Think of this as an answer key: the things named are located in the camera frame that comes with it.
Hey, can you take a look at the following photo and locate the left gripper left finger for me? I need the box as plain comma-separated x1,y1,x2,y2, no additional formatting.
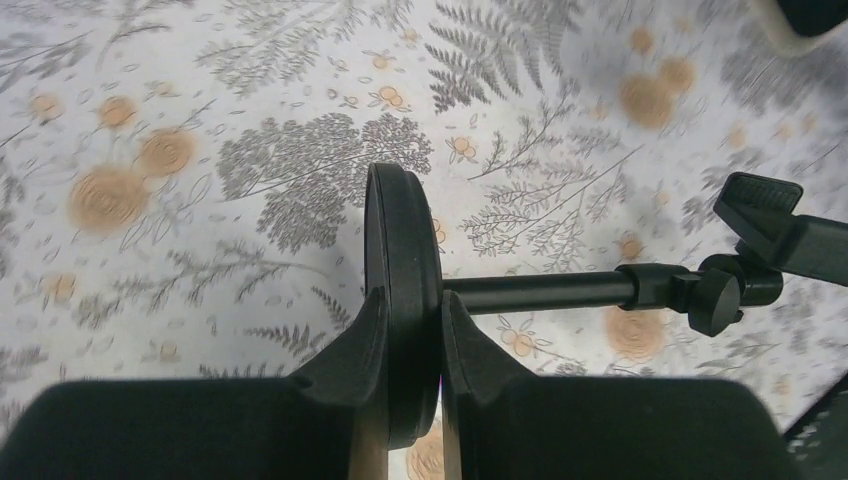
1,288,389,479

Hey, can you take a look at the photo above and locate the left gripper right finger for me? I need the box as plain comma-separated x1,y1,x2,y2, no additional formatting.
442,291,801,479

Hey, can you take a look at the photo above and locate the black round-base stand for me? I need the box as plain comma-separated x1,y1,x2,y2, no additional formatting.
364,163,847,449

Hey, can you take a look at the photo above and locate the floral table mat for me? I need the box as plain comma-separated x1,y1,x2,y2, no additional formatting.
1,1,847,479

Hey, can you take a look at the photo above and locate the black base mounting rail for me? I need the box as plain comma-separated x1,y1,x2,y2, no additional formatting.
783,375,847,480

